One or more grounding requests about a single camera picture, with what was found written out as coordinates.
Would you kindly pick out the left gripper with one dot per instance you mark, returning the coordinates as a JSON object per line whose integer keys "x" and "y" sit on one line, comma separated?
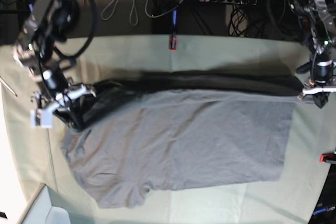
{"x": 322, "y": 71}

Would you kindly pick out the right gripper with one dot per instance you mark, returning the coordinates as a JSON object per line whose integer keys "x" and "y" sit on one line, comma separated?
{"x": 54, "y": 83}

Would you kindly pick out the grey t-shirt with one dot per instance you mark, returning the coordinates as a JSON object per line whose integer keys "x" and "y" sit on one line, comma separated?
{"x": 186, "y": 130}

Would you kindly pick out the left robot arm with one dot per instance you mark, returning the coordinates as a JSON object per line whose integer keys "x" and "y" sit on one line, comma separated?
{"x": 319, "y": 37}

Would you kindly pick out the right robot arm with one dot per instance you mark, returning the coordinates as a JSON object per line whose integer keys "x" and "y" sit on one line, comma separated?
{"x": 48, "y": 23}

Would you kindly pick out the metal rod at left edge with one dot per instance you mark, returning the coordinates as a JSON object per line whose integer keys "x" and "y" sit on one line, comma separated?
{"x": 8, "y": 87}

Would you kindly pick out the light green table cloth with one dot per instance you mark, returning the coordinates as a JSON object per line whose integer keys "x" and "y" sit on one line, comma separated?
{"x": 39, "y": 160}

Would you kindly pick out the red black clamp right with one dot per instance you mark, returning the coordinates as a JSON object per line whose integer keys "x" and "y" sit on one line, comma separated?
{"x": 328, "y": 158}

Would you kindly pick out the red black clamp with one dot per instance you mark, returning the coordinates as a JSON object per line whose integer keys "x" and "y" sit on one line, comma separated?
{"x": 328, "y": 158}
{"x": 173, "y": 38}

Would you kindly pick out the red black clamp centre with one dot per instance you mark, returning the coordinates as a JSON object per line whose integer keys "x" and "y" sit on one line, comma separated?
{"x": 173, "y": 38}

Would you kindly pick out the white bin corner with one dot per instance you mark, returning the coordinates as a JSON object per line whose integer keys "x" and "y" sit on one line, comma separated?
{"x": 40, "y": 209}

